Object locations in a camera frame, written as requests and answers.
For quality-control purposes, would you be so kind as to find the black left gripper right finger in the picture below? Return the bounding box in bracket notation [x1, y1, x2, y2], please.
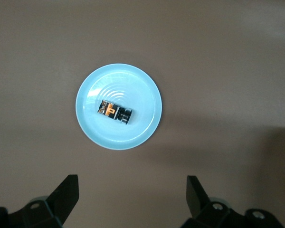
[182, 175, 247, 228]

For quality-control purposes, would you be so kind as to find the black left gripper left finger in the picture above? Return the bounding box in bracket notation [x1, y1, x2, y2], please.
[8, 174, 80, 228]

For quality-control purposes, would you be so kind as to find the orange and black switch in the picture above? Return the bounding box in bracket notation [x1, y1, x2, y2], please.
[96, 99, 133, 126]

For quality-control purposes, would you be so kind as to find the light blue round plate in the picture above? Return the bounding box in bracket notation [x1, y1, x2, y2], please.
[75, 63, 162, 151]

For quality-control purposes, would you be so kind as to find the brown table cover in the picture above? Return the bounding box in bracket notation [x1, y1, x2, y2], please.
[0, 0, 285, 228]

